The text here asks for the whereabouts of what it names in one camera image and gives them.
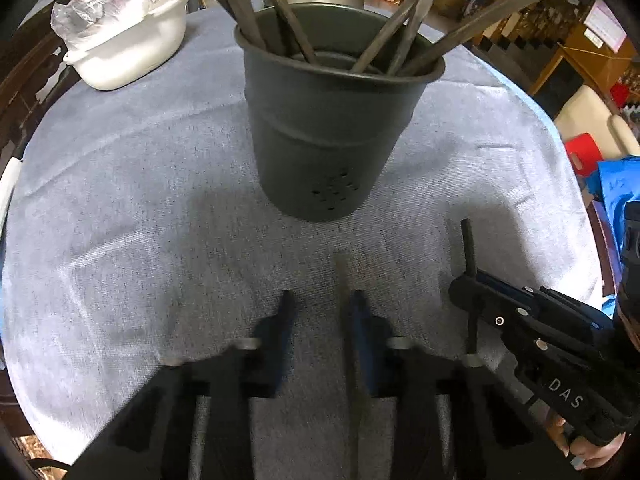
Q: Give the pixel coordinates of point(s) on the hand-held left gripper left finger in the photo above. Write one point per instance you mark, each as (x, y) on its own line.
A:
(282, 330)

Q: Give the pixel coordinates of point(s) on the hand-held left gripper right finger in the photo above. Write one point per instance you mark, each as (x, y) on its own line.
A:
(360, 340)

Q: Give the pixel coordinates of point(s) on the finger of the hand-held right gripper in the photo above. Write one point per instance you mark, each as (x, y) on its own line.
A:
(505, 292)
(490, 317)

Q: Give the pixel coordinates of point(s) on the metal utensil holder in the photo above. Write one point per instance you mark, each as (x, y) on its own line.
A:
(325, 135)

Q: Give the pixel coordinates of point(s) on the person's right hand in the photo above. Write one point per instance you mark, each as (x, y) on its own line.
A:
(587, 457)

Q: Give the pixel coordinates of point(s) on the blue plastic bag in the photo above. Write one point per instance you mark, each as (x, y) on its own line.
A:
(620, 185)

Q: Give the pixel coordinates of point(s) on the red plastic stool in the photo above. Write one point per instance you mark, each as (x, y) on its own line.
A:
(582, 152)

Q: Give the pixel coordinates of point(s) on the grey tablecloth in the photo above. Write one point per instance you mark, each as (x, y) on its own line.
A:
(150, 210)

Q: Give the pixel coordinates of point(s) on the cream chair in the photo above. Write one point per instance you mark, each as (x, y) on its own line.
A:
(590, 115)

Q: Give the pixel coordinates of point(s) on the wooden staircase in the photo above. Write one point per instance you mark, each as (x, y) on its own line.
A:
(565, 75)

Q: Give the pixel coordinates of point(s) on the white bowl with plastic bag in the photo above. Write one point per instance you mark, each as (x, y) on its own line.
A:
(125, 55)

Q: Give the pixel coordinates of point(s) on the pink wall calendar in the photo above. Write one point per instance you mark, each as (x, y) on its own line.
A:
(605, 25)

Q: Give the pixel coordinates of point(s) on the wooden bed frame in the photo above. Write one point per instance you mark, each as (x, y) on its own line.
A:
(30, 90)

